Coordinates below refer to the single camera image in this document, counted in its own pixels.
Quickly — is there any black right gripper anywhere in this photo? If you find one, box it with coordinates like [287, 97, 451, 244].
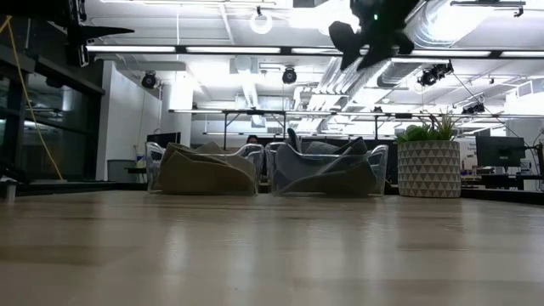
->
[328, 0, 421, 72]

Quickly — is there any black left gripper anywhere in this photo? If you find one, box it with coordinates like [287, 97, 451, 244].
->
[63, 0, 135, 69]

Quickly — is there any beige cloth cap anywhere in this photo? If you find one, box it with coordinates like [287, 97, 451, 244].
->
[157, 141, 258, 197]

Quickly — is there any black ceiling spotlight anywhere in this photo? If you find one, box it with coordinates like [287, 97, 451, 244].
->
[281, 66, 298, 86]
[417, 60, 456, 88]
[140, 71, 159, 91]

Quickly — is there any clear plastic bin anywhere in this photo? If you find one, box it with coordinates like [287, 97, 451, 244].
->
[144, 140, 266, 197]
[265, 141, 389, 199]

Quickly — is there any round white ceiling lamp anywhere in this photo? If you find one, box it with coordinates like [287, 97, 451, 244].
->
[249, 5, 275, 37]

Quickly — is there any black framed work table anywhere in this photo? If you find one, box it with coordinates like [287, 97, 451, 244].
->
[168, 108, 286, 150]

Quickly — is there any black computer monitor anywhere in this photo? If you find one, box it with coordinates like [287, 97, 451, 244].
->
[475, 135, 527, 169]
[146, 132, 182, 149]

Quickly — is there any green succulent in patterned pot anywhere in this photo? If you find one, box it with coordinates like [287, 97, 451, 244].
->
[394, 110, 462, 199]

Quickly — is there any yellow power cable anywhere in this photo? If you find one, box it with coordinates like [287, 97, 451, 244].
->
[0, 14, 65, 182]

